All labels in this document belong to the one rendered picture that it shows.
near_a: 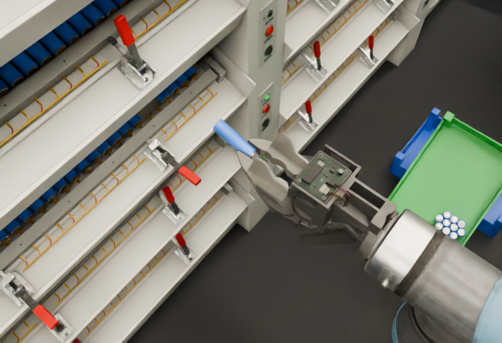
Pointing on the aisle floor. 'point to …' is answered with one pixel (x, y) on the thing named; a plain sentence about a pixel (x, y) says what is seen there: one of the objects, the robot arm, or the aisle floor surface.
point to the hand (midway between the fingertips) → (251, 155)
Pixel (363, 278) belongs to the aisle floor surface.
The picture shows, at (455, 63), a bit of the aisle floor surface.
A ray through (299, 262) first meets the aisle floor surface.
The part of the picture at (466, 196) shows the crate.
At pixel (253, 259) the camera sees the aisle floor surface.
